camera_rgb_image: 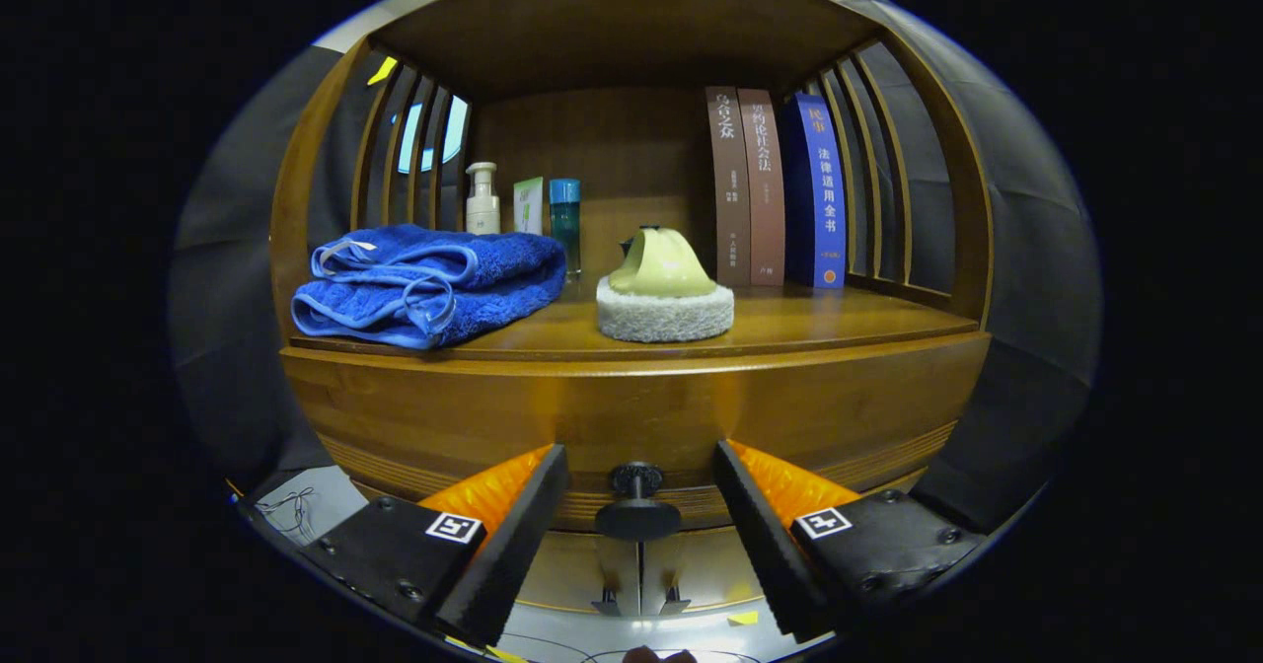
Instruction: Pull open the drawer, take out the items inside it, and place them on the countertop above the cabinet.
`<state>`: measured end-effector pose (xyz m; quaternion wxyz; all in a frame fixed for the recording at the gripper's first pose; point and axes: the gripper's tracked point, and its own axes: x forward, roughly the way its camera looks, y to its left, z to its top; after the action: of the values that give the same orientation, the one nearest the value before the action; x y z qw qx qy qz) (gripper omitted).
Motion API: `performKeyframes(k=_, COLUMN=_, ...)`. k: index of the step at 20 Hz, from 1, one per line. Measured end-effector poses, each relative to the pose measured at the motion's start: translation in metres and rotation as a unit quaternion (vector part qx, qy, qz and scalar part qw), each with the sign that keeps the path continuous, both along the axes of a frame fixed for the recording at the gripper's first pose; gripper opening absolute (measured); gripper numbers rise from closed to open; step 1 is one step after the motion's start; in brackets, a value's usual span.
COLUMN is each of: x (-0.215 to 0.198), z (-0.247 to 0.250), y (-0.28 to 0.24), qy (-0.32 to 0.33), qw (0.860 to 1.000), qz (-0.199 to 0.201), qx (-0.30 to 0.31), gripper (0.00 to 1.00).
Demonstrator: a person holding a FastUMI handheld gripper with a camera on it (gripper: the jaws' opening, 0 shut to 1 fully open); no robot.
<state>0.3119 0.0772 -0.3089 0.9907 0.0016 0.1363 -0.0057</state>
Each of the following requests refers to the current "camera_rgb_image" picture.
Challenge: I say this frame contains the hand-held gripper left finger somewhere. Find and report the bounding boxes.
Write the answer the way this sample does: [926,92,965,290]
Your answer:
[296,443,571,647]

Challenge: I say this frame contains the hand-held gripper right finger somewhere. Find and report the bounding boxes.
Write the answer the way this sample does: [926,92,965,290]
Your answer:
[712,439,988,642]

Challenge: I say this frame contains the wooden drawer with black knob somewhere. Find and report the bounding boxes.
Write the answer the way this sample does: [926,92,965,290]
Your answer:
[279,335,992,544]

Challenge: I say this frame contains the yellow brush with white pad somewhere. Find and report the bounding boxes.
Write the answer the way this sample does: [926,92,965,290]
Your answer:
[596,227,736,343]

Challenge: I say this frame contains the wooden cabinet door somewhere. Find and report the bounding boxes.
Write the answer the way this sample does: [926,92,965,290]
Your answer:
[641,530,771,613]
[520,530,640,613]

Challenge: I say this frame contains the wooden countertop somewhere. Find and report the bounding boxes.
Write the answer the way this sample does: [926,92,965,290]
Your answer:
[286,283,983,360]

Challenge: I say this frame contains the wooden cabinet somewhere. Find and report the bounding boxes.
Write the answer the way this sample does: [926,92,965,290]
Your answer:
[268,0,996,617]

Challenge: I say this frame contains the folded blue towel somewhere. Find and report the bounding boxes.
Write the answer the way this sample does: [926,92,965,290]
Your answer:
[291,224,568,350]

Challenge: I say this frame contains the blue glass bottle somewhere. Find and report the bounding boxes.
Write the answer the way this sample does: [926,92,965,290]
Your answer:
[549,179,583,282]

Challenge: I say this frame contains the white pump bottle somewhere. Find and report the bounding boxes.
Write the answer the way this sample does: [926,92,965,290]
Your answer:
[465,162,501,236]

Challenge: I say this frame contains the green and white tube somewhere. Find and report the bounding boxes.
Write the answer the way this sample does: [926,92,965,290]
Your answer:
[512,177,546,237]

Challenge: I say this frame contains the reddish brown book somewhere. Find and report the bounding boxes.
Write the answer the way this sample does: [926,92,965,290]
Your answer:
[737,88,786,287]

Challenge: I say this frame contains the dark brown book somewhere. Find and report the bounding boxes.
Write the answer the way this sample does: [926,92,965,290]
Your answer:
[705,86,752,287]

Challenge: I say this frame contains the blue book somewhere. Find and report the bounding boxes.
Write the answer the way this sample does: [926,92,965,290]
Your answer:
[784,92,848,290]

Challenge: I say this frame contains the black floor cable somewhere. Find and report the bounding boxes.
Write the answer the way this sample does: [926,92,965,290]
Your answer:
[523,631,780,663]

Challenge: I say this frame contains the tangled thin cables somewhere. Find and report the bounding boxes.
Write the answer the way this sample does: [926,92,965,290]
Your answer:
[259,487,317,538]

